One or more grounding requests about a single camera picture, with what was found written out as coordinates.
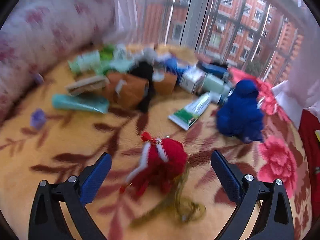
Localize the window frame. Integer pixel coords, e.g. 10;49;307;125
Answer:
135;0;303;85

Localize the sheer pink curtain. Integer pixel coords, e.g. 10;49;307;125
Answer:
271;0;319;128

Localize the teal tube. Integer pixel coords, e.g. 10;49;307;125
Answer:
52;94;110;114

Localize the green white tube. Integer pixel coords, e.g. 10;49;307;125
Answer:
168;91;222;131

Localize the floral pink quilt roll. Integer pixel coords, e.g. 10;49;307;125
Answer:
1;0;114;120

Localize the purple bottle cap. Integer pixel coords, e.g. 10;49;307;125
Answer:
30;108;47;130

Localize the yellow floral blanket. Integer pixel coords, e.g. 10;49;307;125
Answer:
0;43;313;240

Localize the beige cosmetic carton box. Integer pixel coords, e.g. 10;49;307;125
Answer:
179;67;206;94

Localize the olive yarn strand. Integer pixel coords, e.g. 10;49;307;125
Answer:
130;164;206;228

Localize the orange brown cloth toy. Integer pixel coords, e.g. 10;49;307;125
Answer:
103;72;177;113

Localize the red knitted doll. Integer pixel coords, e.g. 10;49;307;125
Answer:
120;132;188;197

